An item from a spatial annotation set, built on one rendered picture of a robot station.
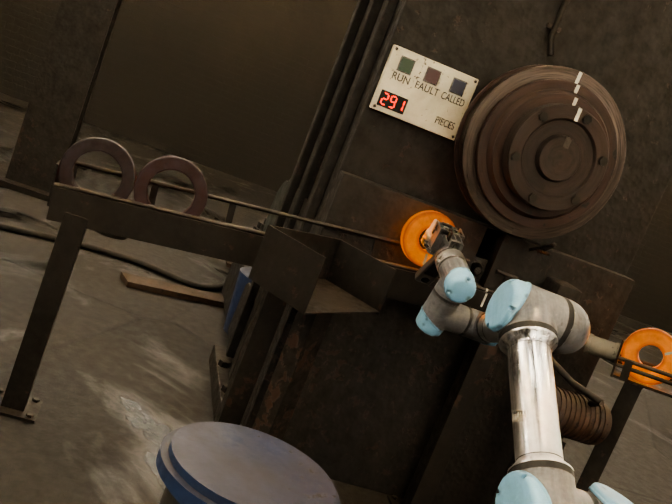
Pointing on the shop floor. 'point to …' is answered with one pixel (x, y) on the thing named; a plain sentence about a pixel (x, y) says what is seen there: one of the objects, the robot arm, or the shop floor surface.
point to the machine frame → (512, 261)
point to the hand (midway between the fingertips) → (431, 232)
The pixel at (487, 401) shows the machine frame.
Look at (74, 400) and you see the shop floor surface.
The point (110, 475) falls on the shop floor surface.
